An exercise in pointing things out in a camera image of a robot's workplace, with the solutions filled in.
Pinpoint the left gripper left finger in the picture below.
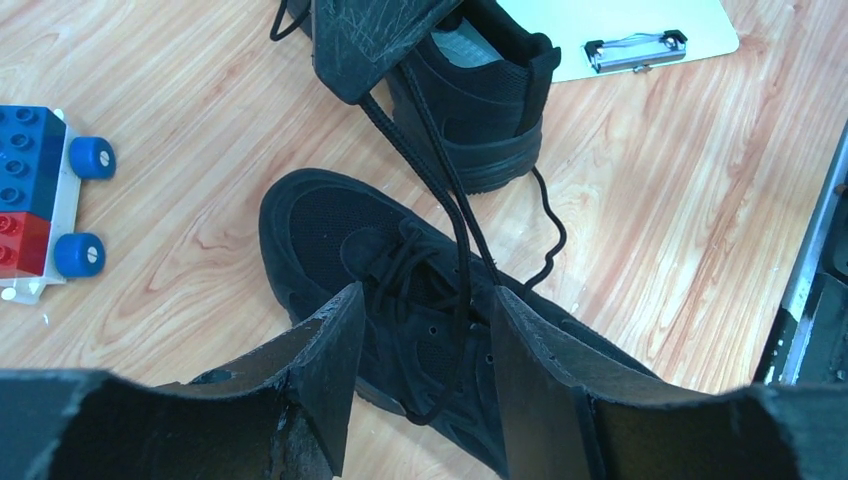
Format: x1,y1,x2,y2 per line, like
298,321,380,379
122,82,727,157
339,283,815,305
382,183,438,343
1,283,365,479

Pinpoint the black shoelace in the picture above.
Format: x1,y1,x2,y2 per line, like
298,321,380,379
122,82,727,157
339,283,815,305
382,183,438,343
269,0,312,42

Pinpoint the green clipboard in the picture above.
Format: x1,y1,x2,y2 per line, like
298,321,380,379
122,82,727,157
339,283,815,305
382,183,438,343
500,1,740,82

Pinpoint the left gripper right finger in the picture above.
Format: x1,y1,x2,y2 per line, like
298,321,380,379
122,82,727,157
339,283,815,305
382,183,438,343
491,287,847,479

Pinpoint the toy brick car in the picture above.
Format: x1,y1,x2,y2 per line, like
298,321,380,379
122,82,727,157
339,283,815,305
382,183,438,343
1,105,117,305

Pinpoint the black sneaker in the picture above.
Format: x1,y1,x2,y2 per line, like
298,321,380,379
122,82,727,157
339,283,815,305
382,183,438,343
284,0,563,195
258,167,664,480

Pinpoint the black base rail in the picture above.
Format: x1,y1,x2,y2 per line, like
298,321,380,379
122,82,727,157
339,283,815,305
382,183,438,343
753,131,847,385

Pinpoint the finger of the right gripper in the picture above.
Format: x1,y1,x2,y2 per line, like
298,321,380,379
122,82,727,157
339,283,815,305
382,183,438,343
311,0,460,105

